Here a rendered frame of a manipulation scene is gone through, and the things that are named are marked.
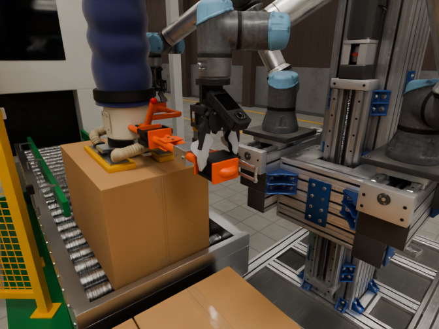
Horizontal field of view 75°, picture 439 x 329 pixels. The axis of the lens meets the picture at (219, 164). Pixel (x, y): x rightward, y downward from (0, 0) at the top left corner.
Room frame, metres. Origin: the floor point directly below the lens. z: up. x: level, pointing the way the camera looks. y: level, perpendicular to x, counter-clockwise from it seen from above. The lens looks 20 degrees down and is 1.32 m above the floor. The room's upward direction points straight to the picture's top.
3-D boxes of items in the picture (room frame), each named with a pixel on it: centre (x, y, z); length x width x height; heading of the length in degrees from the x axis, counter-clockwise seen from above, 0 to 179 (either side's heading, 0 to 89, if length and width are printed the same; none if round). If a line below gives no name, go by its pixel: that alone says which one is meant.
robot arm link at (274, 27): (0.69, -0.09, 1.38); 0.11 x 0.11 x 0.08; 2
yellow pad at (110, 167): (1.08, 0.44, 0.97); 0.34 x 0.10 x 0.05; 37
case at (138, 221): (1.14, 0.38, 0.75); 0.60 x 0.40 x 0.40; 38
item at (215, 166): (0.65, 0.01, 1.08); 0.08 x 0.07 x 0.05; 37
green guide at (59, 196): (1.90, 1.30, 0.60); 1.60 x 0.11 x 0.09; 38
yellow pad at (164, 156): (1.19, 0.29, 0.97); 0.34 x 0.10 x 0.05; 37
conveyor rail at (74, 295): (1.59, 1.13, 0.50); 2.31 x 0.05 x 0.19; 38
